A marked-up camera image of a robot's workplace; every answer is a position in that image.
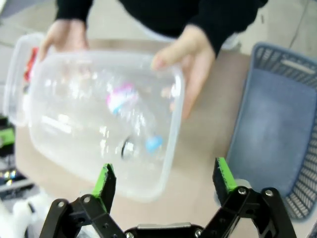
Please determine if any clear bottle with pink label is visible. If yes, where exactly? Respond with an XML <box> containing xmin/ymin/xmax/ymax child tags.
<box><xmin>105</xmin><ymin>81</ymin><xmax>164</xmax><ymax>156</ymax></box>

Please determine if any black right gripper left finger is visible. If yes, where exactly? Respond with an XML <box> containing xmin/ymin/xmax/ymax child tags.
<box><xmin>39</xmin><ymin>163</ymin><xmax>124</xmax><ymax>238</ymax></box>

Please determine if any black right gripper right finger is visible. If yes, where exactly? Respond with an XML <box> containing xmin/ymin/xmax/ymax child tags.
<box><xmin>203</xmin><ymin>157</ymin><xmax>298</xmax><ymax>238</ymax></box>

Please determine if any person's left hand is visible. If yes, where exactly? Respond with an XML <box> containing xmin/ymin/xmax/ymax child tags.
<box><xmin>151</xmin><ymin>24</ymin><xmax>216</xmax><ymax>120</ymax></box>

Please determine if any large translucent plastic container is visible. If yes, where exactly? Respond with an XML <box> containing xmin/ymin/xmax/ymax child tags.
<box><xmin>26</xmin><ymin>49</ymin><xmax>186</xmax><ymax>203</ymax></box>

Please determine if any black computer with coloured lights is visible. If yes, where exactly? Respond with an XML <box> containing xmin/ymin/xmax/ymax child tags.
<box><xmin>0</xmin><ymin>148</ymin><xmax>34</xmax><ymax>196</ymax></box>

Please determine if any blue plastic mesh basket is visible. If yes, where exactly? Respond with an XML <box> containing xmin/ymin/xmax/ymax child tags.
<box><xmin>225</xmin><ymin>41</ymin><xmax>317</xmax><ymax>220</ymax></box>

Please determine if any red waste item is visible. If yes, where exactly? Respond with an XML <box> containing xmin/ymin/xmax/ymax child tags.
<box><xmin>22</xmin><ymin>47</ymin><xmax>40</xmax><ymax>84</ymax></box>

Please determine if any person's torso black sweater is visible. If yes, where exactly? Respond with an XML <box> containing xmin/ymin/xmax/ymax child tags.
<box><xmin>117</xmin><ymin>0</ymin><xmax>242</xmax><ymax>50</ymax></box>

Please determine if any person's left forearm black sleeve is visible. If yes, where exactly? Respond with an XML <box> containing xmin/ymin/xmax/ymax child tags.
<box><xmin>187</xmin><ymin>0</ymin><xmax>269</xmax><ymax>58</ymax></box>

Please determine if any person's right forearm black sleeve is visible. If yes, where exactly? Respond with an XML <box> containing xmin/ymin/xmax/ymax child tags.
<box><xmin>54</xmin><ymin>0</ymin><xmax>94</xmax><ymax>23</ymax></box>

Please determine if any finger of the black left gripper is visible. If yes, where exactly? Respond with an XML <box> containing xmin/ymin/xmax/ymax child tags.
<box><xmin>0</xmin><ymin>116</ymin><xmax>15</xmax><ymax>151</ymax></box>

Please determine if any person's right hand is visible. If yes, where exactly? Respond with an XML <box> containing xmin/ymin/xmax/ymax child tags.
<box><xmin>39</xmin><ymin>19</ymin><xmax>90</xmax><ymax>62</ymax></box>

